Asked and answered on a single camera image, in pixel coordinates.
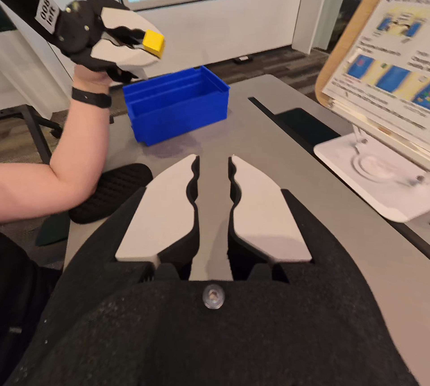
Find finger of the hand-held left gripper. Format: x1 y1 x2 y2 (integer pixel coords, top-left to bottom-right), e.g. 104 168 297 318
100 7 163 41
90 37 165 68

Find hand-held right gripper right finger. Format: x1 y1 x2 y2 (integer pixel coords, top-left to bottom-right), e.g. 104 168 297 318
228 154 313 271

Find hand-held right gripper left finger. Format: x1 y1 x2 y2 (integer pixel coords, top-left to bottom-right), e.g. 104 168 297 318
115 154 201 269

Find yellow wooden cube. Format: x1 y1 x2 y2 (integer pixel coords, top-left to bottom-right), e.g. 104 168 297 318
142 30 166 59

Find blue plastic bin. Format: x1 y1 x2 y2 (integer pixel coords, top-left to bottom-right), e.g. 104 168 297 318
123 65 230 147

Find person's left forearm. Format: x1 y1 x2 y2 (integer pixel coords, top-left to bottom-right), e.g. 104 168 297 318
0 104 111 224

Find person's left hand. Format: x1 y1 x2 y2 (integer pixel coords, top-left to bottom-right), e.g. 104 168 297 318
72 64 115 93

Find black wristwatch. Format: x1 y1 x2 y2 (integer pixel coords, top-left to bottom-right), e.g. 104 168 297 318
71 87 112 109

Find black padded chair armrest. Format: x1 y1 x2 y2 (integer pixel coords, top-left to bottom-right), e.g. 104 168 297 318
69 163 153 224

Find black desk panel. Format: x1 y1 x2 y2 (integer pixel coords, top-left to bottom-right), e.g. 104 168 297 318
275 108 341 151

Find grey chair base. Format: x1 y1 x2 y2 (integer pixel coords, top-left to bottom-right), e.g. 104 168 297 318
0 104 64 165

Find person's dark clothing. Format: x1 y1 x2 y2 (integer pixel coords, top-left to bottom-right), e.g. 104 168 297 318
0 232 64 383

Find illustrated instruction sheet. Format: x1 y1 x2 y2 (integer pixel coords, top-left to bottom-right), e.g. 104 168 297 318
322 0 430 145

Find dark low cabinet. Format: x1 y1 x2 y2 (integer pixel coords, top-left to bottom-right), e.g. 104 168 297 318
327 0 361 54

